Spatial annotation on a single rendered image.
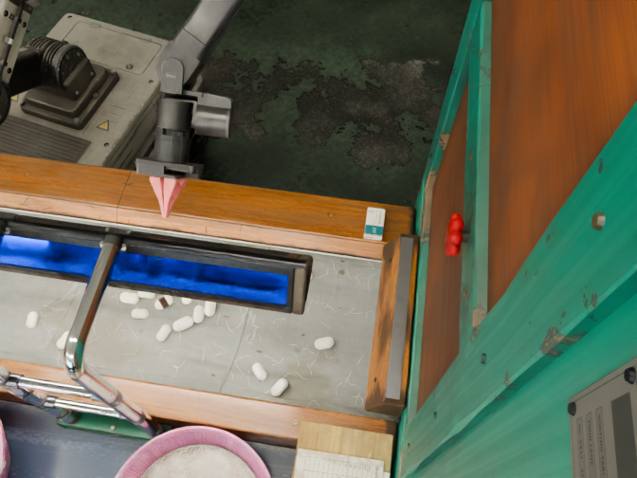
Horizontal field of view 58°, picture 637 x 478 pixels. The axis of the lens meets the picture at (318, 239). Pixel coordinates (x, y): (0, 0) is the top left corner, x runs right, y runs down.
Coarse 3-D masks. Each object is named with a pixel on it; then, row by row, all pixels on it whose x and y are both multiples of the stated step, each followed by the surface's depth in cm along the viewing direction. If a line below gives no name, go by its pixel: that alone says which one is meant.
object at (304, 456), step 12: (300, 456) 89; (312, 456) 89; (324, 456) 89; (336, 456) 89; (348, 456) 89; (300, 468) 88; (312, 468) 88; (324, 468) 88; (336, 468) 88; (348, 468) 88; (360, 468) 88; (372, 468) 88
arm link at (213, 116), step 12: (168, 60) 92; (168, 72) 92; (180, 72) 92; (168, 84) 93; (180, 84) 93; (204, 96) 96; (216, 96) 96; (204, 108) 96; (216, 108) 96; (228, 108) 96; (204, 120) 96; (216, 120) 96; (228, 120) 96; (204, 132) 97; (216, 132) 97; (228, 132) 97
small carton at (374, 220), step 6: (372, 210) 111; (378, 210) 111; (384, 210) 111; (366, 216) 112; (372, 216) 110; (378, 216) 110; (384, 216) 110; (366, 222) 109; (372, 222) 109; (378, 222) 109; (366, 228) 109; (372, 228) 109; (378, 228) 109; (366, 234) 108; (372, 234) 108; (378, 234) 108
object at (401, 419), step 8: (424, 176) 108; (424, 184) 107; (416, 200) 118; (416, 208) 115; (416, 216) 113; (416, 224) 111; (416, 232) 107; (408, 384) 89; (400, 416) 96; (400, 424) 90; (400, 432) 89; (400, 440) 87; (400, 448) 86; (400, 456) 84; (392, 464) 94; (400, 464) 83; (392, 472) 92; (400, 472) 83
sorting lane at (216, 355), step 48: (0, 288) 107; (48, 288) 107; (336, 288) 107; (0, 336) 103; (48, 336) 103; (96, 336) 103; (144, 336) 103; (192, 336) 103; (240, 336) 103; (288, 336) 103; (336, 336) 103; (192, 384) 99; (240, 384) 99; (288, 384) 99; (336, 384) 99
